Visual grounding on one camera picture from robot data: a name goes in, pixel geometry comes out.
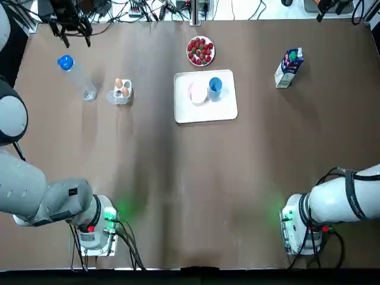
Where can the pink plastic bowl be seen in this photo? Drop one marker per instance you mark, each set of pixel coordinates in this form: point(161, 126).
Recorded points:
point(198, 95)

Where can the dark blue milk carton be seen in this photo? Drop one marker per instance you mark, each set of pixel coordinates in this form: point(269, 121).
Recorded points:
point(288, 69)

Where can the cream plastic tray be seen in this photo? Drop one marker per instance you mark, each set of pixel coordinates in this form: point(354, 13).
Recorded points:
point(207, 114)

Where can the clear bottle with blue cap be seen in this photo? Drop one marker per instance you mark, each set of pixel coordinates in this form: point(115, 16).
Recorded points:
point(74, 74)

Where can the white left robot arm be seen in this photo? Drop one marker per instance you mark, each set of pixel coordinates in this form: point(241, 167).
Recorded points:
point(23, 184)

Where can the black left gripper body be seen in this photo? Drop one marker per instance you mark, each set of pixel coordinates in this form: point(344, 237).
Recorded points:
point(66, 15)

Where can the white plate of strawberries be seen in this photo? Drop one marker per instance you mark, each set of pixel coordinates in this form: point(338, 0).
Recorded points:
point(201, 51)

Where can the aluminium frame post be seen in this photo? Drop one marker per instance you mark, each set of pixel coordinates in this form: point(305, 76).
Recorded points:
point(196, 15)
point(33, 28)

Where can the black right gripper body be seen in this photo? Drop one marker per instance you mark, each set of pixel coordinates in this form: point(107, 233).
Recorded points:
point(334, 3)

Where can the grey hub with red plugs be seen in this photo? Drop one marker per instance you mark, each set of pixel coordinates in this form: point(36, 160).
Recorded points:
point(135, 12)

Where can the blue plastic cup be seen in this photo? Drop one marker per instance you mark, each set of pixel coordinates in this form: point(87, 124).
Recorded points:
point(215, 89)

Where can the brown egg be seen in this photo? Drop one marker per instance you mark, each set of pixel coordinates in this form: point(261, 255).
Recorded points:
point(118, 83)
point(125, 91)

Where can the clear plastic egg box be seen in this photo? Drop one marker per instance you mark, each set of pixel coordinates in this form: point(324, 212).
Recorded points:
point(112, 98)

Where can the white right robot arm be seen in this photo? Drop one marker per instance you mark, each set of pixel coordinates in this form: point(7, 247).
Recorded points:
point(332, 202)

